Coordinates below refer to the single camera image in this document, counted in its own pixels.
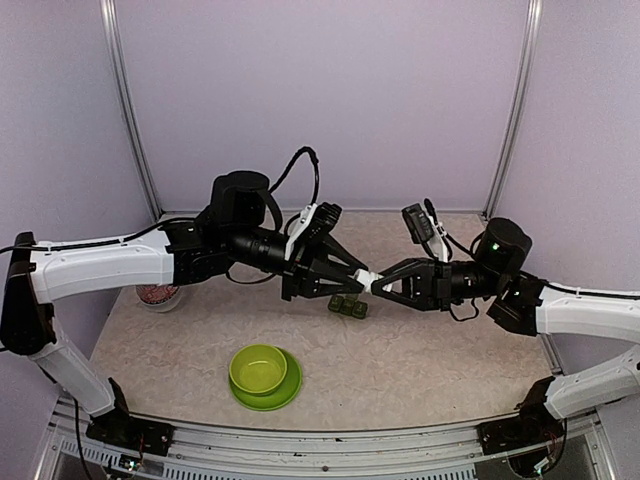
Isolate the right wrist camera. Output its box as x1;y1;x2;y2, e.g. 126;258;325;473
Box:
401;198;452;262

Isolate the left aluminium frame post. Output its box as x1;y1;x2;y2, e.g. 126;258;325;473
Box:
99;0;163;220

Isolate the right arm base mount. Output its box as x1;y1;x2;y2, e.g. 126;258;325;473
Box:
477;416;565;455

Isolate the green bowl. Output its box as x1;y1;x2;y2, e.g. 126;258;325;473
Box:
229;344;288;396

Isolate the red patterned white bowl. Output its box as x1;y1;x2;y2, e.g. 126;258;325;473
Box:
135;285;182;313

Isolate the green plate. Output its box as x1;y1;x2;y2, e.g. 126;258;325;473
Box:
228;347;302;411

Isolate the right aluminium frame post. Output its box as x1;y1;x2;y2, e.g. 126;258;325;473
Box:
482;0;543;220

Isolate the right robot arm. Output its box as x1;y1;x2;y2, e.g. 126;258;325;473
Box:
326;211;639;444

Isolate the white pill bottle with code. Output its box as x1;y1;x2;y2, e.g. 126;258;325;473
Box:
354;269;382;293

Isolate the aluminium front rail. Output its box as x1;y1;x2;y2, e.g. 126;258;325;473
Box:
34;394;616;480

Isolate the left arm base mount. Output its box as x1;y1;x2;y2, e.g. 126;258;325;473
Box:
86;417;175;457

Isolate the aluminium frame post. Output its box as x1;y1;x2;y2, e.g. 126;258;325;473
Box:
99;0;163;220
482;0;543;220

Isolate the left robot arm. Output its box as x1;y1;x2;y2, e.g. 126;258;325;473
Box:
1;171;366;445

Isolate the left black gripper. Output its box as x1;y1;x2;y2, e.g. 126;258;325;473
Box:
226;226;369;303

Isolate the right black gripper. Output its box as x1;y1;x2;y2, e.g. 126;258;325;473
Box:
366;257;505;312

